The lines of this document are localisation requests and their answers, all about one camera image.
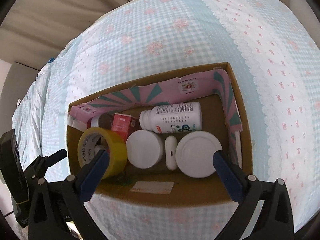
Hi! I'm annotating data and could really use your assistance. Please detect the yellow tape roll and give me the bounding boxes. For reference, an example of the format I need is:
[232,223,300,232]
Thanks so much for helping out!
[78,127,127,179]

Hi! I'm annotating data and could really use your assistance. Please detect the red cap jar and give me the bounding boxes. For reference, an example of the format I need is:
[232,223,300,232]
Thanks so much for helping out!
[87,113,113,130]

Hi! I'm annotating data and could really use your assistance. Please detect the red carton box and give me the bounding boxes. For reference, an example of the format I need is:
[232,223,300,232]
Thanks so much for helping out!
[111,113,140,142]

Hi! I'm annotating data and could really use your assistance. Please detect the white earbuds case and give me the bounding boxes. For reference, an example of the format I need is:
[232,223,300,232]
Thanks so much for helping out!
[165,136,178,171]

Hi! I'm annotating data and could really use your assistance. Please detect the white pill bottle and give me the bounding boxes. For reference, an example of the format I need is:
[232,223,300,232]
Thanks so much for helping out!
[139,102,202,134]

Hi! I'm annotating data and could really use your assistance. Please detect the grey headboard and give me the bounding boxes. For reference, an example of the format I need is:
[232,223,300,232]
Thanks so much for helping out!
[1,62,40,135]

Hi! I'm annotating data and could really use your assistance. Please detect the cardboard box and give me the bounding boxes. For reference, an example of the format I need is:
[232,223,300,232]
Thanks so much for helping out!
[66,62,254,208]

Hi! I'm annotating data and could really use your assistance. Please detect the beige curtain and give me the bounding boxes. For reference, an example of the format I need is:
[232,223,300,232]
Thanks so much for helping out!
[1,0,132,69]

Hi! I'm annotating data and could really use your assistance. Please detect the checkered floral bed sheet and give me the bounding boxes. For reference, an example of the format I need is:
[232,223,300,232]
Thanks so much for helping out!
[12,0,319,230]

